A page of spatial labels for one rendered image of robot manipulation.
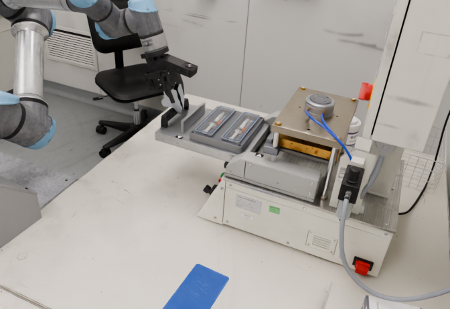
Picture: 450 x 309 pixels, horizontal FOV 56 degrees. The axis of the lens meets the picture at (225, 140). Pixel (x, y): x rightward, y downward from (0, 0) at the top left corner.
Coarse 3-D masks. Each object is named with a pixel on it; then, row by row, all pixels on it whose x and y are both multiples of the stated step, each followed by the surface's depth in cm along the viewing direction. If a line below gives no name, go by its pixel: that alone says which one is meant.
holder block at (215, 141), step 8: (240, 112) 136; (232, 120) 131; (264, 120) 134; (224, 128) 126; (256, 128) 128; (192, 136) 123; (200, 136) 122; (216, 136) 122; (248, 136) 123; (208, 144) 122; (216, 144) 121; (224, 144) 120; (232, 144) 119; (240, 144) 119; (240, 152) 119
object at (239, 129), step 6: (246, 114) 133; (252, 114) 133; (240, 120) 129; (246, 120) 129; (252, 120) 130; (234, 126) 126; (240, 126) 126; (246, 126) 126; (228, 132) 122; (234, 132) 123; (240, 132) 123; (228, 138) 120; (234, 138) 120; (240, 138) 120
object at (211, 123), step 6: (222, 108) 135; (228, 108) 136; (216, 114) 132; (222, 114) 132; (228, 114) 132; (210, 120) 128; (216, 120) 128; (222, 120) 128; (204, 126) 125; (210, 126) 125; (216, 126) 125; (204, 132) 122; (210, 132) 122
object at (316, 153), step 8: (280, 136) 112; (288, 136) 112; (280, 144) 112; (288, 144) 111; (296, 144) 110; (304, 144) 109; (312, 144) 109; (320, 144) 109; (288, 152) 112; (296, 152) 111; (304, 152) 110; (312, 152) 109; (320, 152) 108; (328, 152) 107; (320, 160) 109; (328, 160) 108; (336, 160) 107
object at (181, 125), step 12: (192, 108) 141; (204, 108) 137; (180, 120) 134; (192, 120) 131; (156, 132) 127; (168, 132) 127; (180, 132) 127; (264, 132) 131; (180, 144) 125; (192, 144) 123; (204, 144) 122; (252, 144) 124; (216, 156) 121; (228, 156) 120
